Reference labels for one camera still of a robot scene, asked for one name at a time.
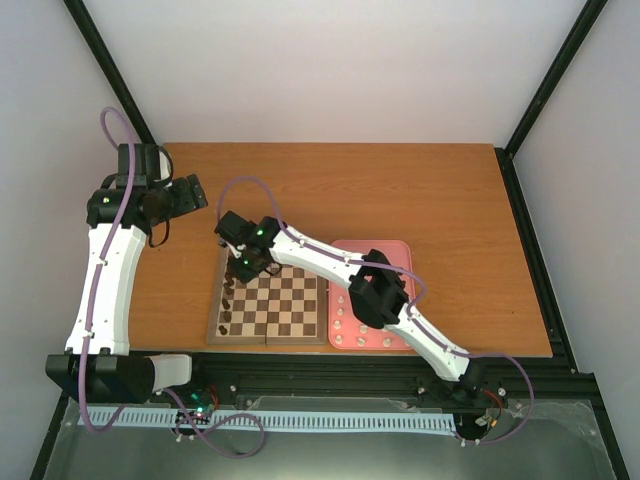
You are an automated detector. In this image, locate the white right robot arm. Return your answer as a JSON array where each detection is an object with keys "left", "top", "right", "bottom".
[{"left": 215, "top": 211, "right": 484, "bottom": 404}]

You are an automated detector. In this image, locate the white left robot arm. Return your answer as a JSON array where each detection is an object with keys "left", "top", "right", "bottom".
[{"left": 45, "top": 144, "right": 208, "bottom": 404}]

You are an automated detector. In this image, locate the wooden chess board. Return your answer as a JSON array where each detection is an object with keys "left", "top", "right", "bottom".
[{"left": 206, "top": 251, "right": 328, "bottom": 347}]

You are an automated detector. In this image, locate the pink plastic tray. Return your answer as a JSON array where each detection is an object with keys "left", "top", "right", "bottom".
[{"left": 327, "top": 238, "right": 422, "bottom": 351}]

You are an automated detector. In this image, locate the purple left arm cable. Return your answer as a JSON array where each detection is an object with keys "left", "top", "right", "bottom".
[{"left": 78, "top": 106, "right": 266, "bottom": 459}]

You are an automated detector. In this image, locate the black aluminium frame rail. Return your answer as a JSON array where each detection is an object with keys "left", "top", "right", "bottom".
[{"left": 32, "top": 353, "right": 629, "bottom": 479}]

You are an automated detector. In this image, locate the light blue cable duct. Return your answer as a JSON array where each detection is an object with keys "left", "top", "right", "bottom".
[{"left": 77, "top": 405, "right": 457, "bottom": 436}]

